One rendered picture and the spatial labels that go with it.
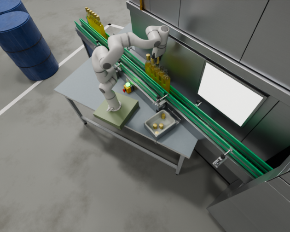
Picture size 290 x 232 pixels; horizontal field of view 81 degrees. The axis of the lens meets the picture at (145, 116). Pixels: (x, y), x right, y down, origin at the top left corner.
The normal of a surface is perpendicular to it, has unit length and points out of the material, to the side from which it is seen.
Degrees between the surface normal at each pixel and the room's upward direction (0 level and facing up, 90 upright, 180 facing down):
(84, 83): 0
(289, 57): 90
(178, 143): 0
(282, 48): 90
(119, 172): 0
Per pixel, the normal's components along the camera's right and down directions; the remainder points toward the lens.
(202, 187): -0.07, -0.56
